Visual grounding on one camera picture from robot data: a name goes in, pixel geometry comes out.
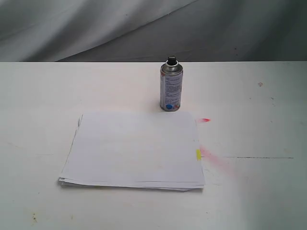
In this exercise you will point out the silver spray paint can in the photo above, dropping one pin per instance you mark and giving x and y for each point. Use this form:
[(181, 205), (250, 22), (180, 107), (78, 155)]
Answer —
[(171, 78)]

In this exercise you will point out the white paper stack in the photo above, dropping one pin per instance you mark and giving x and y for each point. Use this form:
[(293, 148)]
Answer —
[(138, 150)]

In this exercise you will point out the grey backdrop cloth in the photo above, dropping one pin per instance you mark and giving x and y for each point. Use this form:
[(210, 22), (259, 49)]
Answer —
[(152, 30)]

